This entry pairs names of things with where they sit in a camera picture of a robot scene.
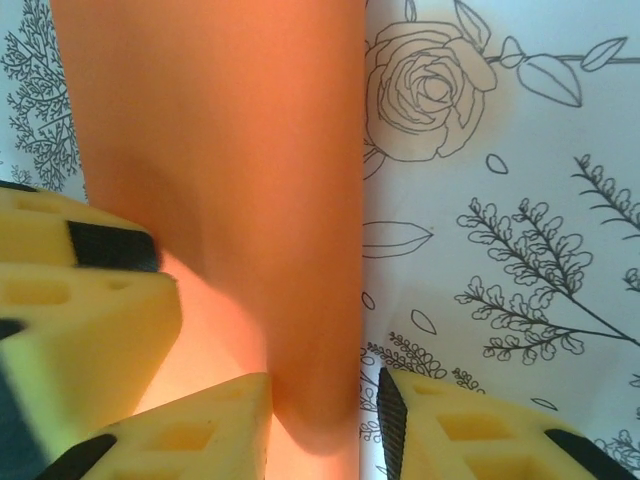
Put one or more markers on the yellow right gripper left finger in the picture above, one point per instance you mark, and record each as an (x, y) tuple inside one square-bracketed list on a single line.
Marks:
[(200, 440)]

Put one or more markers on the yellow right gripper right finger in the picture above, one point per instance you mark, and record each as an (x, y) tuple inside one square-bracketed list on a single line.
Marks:
[(475, 445)]

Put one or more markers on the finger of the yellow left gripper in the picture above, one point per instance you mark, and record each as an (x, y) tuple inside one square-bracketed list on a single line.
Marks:
[(45, 235), (100, 340)]

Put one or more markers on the orange paper sheet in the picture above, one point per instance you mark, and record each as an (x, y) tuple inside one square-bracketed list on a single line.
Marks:
[(225, 150)]

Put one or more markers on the floral patterned table cover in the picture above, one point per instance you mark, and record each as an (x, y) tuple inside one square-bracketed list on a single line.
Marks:
[(500, 150)]

